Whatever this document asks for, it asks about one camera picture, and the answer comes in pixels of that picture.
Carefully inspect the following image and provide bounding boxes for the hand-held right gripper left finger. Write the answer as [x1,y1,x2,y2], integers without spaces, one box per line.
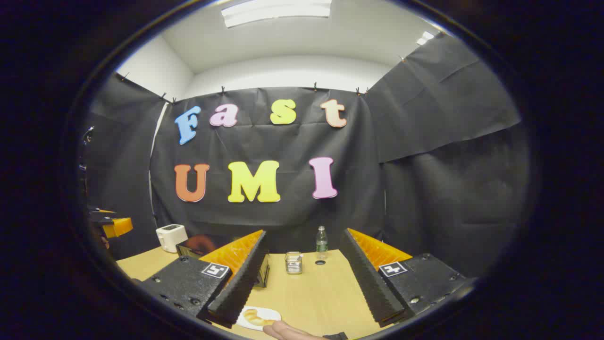
[140,230,269,329]

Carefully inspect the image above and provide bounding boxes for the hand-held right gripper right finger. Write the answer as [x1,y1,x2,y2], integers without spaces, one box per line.
[339,228,475,327]

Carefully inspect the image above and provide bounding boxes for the golden croissant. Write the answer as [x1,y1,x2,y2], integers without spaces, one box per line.
[243,308,277,327]

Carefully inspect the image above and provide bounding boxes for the black electric oven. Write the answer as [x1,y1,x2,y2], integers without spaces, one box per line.
[176,235,270,289]

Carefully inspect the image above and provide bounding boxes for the white square plate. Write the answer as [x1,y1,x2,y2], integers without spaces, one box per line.
[236,306,282,331]

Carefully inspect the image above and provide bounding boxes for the white toaster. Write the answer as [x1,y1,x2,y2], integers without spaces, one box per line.
[156,224,188,253]

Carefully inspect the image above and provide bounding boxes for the clear green-label water bottle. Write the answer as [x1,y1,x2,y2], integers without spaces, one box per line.
[316,225,328,260]

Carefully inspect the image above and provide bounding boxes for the black backdrop cloth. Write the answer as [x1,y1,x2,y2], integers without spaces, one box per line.
[78,32,531,279]

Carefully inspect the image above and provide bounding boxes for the long ceiling light panel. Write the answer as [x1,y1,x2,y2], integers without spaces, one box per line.
[222,0,332,28]

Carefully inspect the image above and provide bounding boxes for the metal wire utensil holder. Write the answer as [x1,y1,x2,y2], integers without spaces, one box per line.
[285,251,303,275]

